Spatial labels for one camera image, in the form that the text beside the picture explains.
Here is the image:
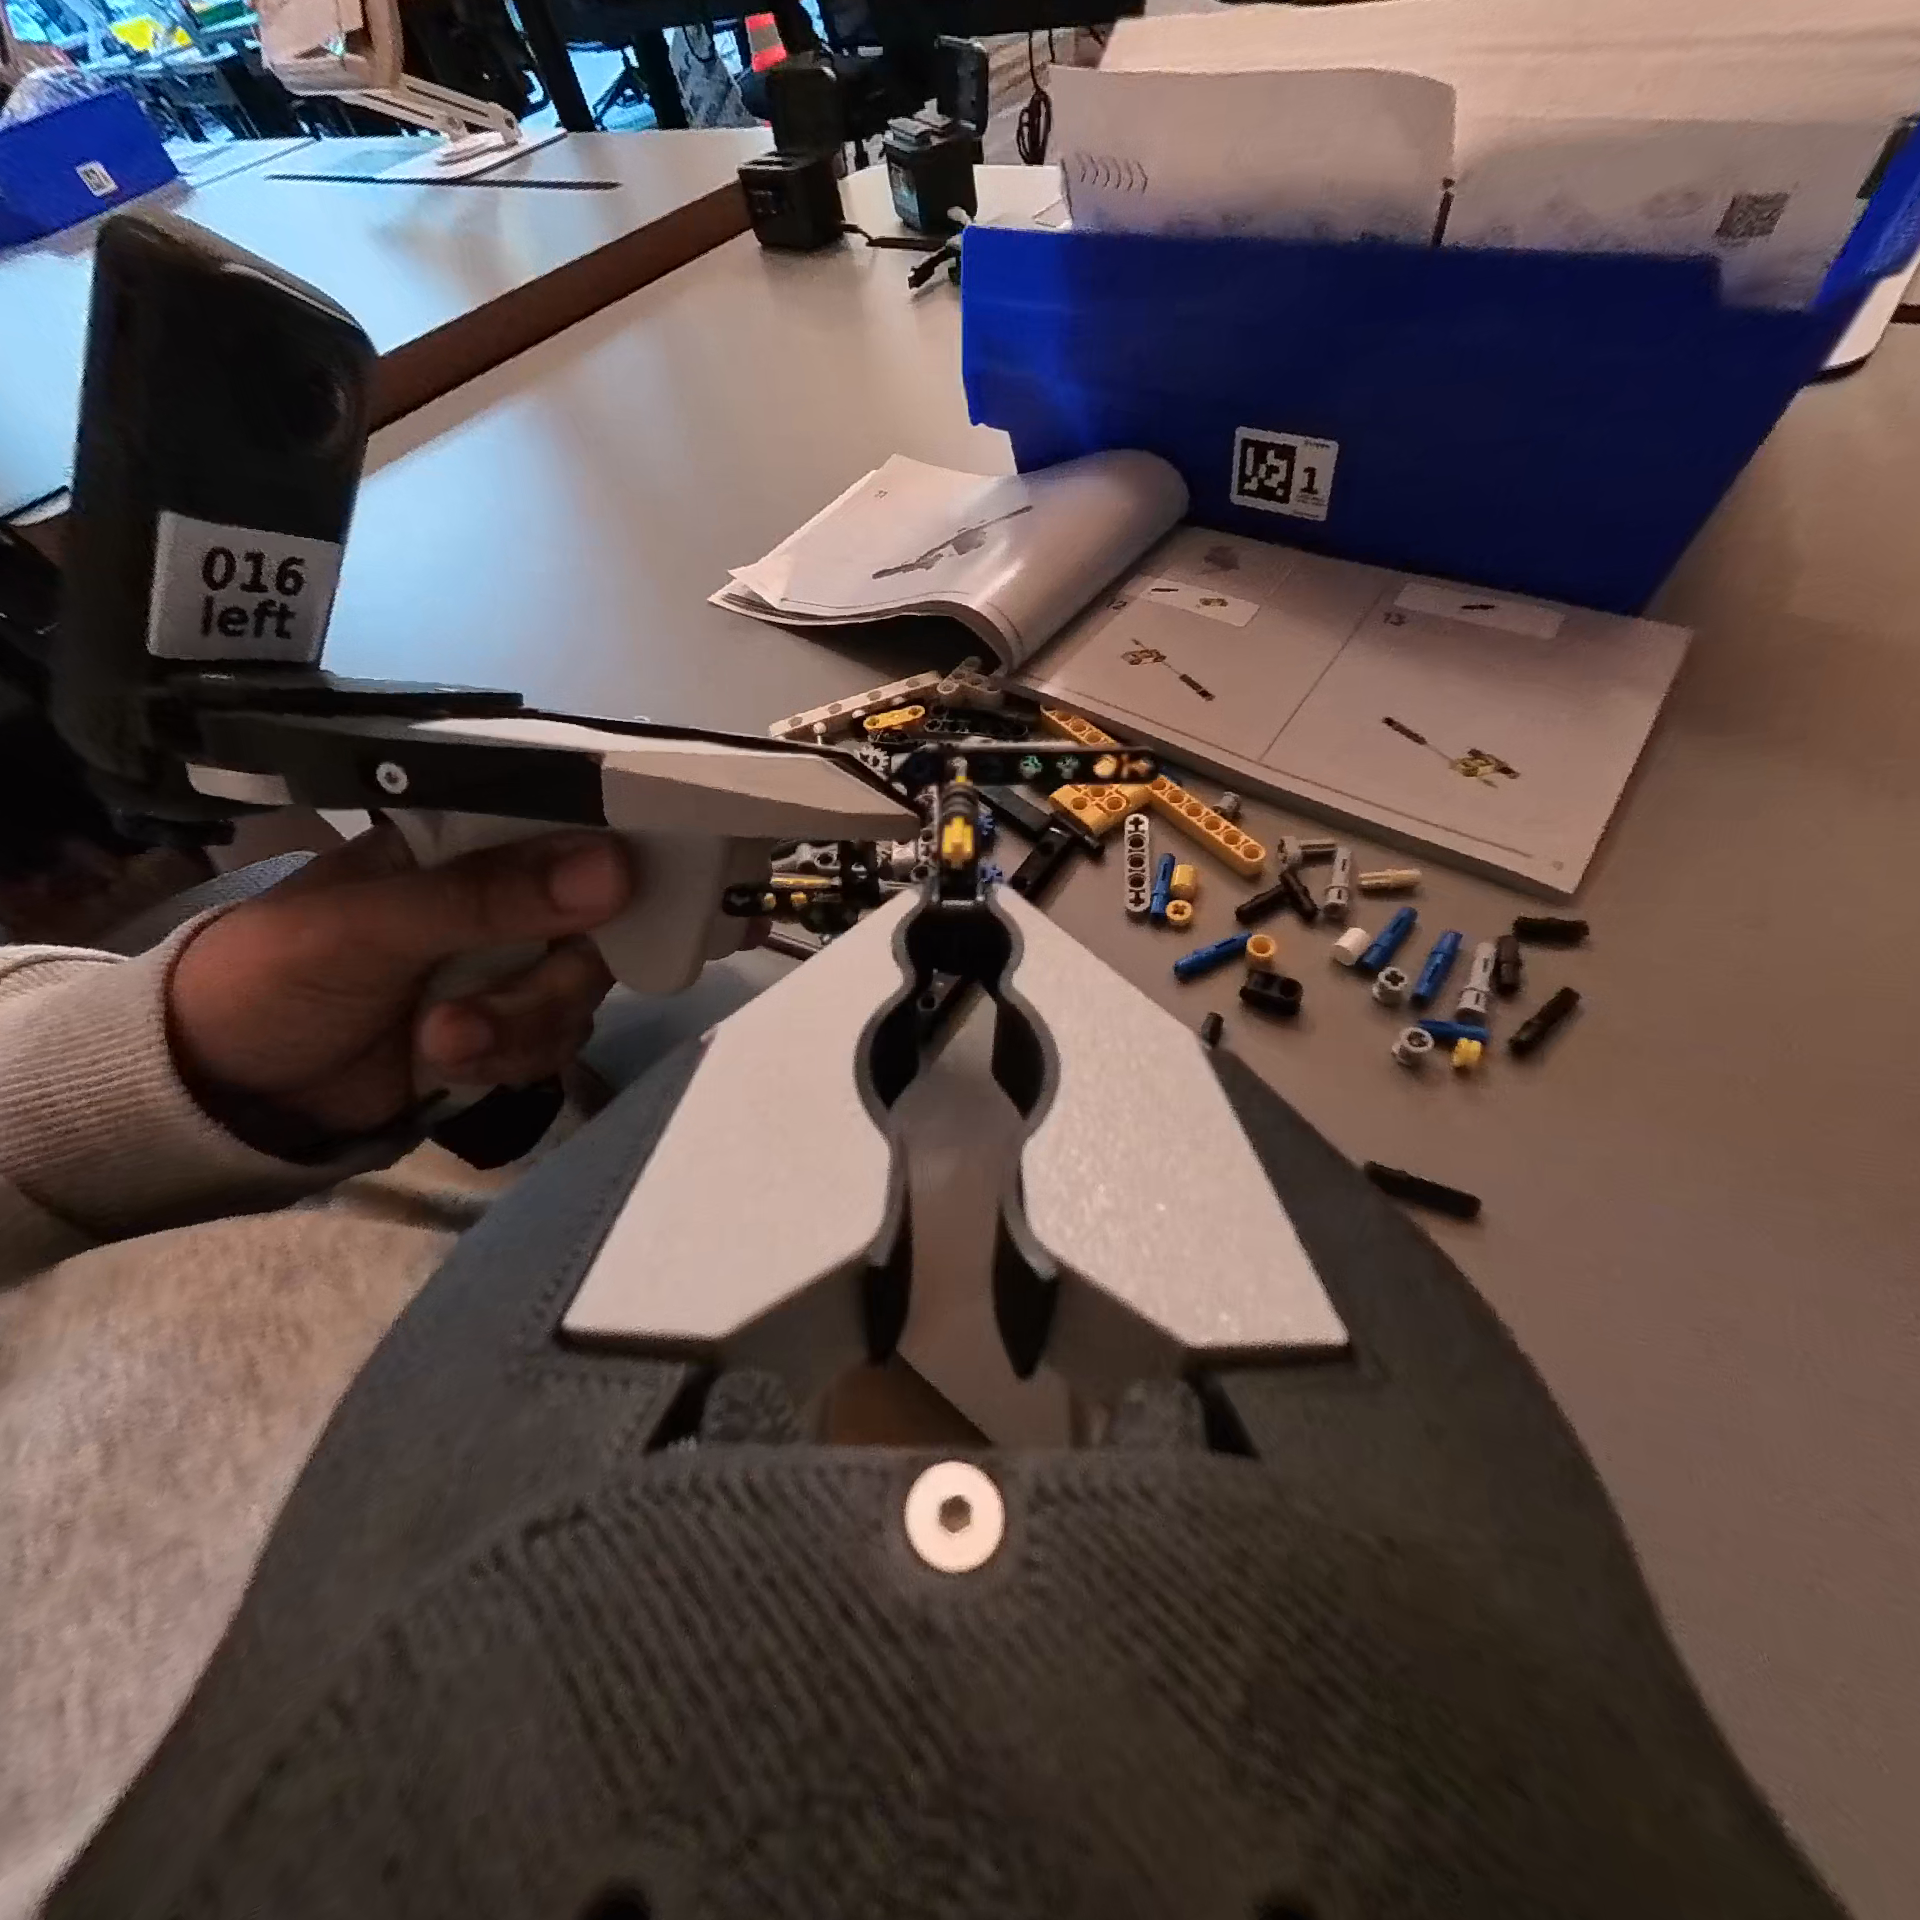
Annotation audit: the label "person's left forearm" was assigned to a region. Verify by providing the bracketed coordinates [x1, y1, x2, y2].
[0, 903, 303, 1251]

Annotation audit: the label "small blue storage bin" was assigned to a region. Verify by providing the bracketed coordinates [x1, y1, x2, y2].
[0, 81, 185, 252]

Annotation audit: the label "black charger block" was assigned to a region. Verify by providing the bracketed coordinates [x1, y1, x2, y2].
[880, 108, 986, 243]
[737, 56, 850, 252]

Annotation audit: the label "small black yellow lego assembly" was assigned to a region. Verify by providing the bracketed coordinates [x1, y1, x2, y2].
[901, 772, 1023, 920]

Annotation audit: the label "black lego pin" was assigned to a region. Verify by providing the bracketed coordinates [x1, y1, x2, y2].
[1362, 1159, 1488, 1223]

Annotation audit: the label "pile of lego pieces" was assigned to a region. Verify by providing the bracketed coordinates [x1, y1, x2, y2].
[720, 655, 1278, 963]

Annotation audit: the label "open lego instruction booklet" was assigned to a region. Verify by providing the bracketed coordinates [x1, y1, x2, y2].
[710, 451, 1697, 903]

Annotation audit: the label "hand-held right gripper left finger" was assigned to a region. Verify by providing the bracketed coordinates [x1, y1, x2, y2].
[558, 884, 925, 1359]

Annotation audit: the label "pale wooden stand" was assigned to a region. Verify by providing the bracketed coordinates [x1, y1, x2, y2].
[258, 0, 531, 165]

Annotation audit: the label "black lego frame assembly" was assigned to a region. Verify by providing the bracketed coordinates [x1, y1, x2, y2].
[886, 742, 1161, 793]

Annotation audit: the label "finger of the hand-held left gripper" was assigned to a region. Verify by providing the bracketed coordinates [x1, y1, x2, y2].
[407, 713, 888, 775]
[597, 742, 925, 840]

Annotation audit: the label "black flat strip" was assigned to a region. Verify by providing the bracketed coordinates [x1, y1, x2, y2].
[267, 172, 626, 193]

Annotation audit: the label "person's grey clothing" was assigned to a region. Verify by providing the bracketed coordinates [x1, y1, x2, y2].
[0, 1184, 513, 1920]

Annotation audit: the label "white paper sheets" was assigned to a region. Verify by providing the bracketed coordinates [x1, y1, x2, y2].
[1047, 0, 1911, 312]

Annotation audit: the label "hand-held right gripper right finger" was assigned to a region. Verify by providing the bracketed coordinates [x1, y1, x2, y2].
[990, 884, 1355, 1377]

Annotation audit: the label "person's left hand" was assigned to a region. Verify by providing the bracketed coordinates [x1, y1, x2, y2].
[166, 823, 635, 1168]

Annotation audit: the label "large blue storage bin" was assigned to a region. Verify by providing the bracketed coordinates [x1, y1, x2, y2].
[959, 141, 1920, 619]

